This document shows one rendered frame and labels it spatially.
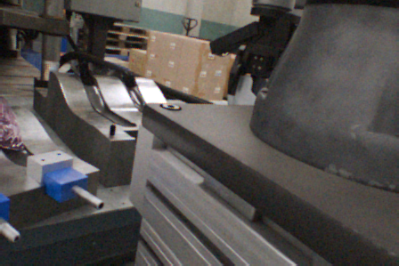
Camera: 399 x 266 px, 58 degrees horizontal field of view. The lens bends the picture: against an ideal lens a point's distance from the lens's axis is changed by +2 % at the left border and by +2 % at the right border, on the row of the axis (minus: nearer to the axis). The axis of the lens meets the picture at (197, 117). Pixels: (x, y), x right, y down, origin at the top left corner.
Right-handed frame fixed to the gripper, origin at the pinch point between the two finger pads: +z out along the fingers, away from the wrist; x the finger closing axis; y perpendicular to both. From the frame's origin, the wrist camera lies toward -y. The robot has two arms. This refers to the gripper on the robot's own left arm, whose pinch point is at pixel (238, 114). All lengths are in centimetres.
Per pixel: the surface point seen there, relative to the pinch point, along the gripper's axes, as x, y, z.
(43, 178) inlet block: -35.0, -7.8, 8.7
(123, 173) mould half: -19.1, -9.6, 12.5
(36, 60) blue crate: 151, -368, 56
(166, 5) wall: 560, -578, -47
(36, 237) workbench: -35.9, -6.7, 17.0
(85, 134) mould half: -19.6, -21.0, 8.8
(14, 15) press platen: -3, -87, -8
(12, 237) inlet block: -43.4, 2.1, 9.0
